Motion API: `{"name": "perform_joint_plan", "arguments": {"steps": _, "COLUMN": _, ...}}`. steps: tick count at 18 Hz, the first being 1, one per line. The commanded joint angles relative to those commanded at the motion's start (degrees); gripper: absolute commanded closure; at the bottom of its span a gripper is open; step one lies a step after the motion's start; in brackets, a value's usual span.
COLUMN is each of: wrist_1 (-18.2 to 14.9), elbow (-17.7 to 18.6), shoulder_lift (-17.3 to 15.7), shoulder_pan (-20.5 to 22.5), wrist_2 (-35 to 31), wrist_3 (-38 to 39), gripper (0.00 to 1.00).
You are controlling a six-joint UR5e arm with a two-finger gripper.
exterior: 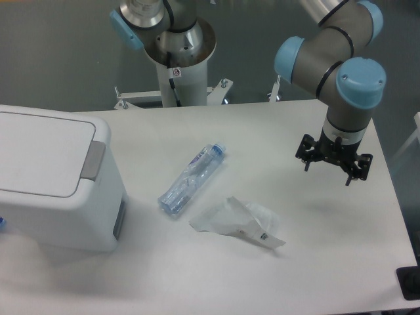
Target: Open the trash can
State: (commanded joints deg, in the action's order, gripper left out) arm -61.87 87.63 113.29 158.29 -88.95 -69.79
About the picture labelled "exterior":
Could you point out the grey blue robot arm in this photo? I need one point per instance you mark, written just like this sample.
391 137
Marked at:
329 67

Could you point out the crumpled white plastic wrapper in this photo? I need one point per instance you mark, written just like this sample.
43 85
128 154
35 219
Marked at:
245 220

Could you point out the white trash can body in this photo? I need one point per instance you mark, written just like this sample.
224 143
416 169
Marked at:
89 219

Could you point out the crushed clear plastic bottle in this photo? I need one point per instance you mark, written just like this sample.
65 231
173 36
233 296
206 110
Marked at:
192 178

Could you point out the white frame at right edge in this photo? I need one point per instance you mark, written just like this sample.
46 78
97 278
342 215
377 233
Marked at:
409 146

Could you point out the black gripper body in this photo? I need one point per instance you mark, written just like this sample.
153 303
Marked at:
338 150

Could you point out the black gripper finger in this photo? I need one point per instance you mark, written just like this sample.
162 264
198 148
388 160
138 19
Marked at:
357 168
307 151

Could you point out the black device at table edge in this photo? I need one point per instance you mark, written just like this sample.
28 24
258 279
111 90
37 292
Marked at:
408 278

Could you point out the second grey blue robot arm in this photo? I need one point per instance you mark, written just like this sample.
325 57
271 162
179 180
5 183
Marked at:
138 23

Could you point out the white trash can lid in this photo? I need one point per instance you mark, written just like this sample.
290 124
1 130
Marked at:
43 154

